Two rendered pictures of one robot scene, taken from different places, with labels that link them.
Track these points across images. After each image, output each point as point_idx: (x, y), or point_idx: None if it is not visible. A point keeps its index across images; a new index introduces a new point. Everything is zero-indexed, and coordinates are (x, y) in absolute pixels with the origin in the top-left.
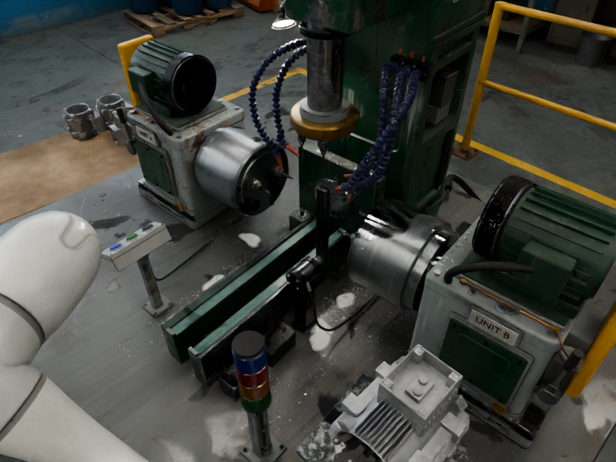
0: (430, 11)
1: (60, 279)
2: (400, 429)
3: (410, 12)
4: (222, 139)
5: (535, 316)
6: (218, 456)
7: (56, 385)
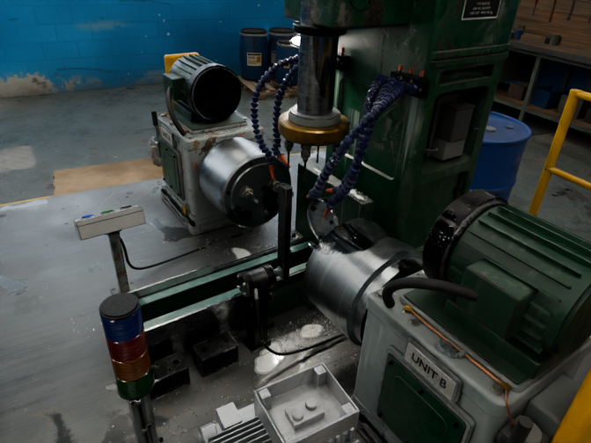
0: (431, 23)
1: None
2: None
3: (412, 25)
4: (227, 145)
5: (483, 366)
6: None
7: None
